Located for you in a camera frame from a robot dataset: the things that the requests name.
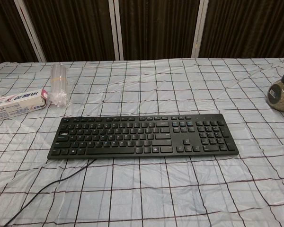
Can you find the dark folding screen panel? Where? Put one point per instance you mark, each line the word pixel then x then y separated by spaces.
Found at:
pixel 156 28
pixel 73 28
pixel 4 33
pixel 246 28

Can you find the clear plastic cup stack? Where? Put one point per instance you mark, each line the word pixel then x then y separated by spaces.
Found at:
pixel 59 87

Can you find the checked plastic tablecloth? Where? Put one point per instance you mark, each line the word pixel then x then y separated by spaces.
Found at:
pixel 156 189

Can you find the glass jar with grains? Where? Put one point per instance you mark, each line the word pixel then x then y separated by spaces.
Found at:
pixel 282 99

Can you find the black computer keyboard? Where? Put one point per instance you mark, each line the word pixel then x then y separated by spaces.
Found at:
pixel 142 137

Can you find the white toothpaste box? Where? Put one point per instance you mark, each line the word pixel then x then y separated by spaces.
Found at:
pixel 16 101

